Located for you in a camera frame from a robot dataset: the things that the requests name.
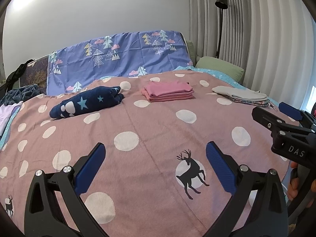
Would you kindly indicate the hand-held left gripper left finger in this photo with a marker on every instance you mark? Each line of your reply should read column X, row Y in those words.
column 91, row 167

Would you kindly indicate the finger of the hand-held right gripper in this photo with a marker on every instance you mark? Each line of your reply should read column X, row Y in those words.
column 288, row 108
column 266, row 118

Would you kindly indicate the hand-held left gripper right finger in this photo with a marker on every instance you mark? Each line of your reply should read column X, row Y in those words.
column 219, row 167

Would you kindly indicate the pink shirt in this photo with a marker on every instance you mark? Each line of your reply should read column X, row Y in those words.
column 167, row 91

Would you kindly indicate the person's right hand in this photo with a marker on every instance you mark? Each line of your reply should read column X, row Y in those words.
column 293, row 187

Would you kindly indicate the patterned folded garment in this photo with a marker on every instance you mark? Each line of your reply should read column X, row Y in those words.
column 256, row 103

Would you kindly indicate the window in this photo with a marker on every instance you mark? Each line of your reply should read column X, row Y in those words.
column 311, row 98

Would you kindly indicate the grey folded garment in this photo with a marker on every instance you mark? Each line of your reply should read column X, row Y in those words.
column 239, row 92

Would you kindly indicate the navy star-print garment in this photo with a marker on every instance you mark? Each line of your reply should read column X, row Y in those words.
column 86, row 102

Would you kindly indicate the green pillow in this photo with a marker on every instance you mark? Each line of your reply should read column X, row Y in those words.
column 219, row 68

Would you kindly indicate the grey curtain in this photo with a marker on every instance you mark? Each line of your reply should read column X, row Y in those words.
column 259, row 42

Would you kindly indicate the pink polka dot blanket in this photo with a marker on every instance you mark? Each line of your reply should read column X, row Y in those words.
column 153, row 128

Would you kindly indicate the lavender cloth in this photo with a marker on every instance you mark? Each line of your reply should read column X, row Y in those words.
column 6, row 116

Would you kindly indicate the dark teal fuzzy blanket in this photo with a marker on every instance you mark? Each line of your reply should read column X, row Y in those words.
column 22, row 93

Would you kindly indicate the dark patterned headboard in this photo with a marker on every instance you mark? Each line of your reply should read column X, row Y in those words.
column 34, row 74

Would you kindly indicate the blue tree-print sheet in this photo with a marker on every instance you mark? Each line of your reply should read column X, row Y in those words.
column 123, row 56

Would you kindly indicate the black cloth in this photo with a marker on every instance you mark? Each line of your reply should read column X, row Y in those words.
column 17, row 72

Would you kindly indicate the black floor lamp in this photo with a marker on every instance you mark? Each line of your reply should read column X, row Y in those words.
column 221, row 1

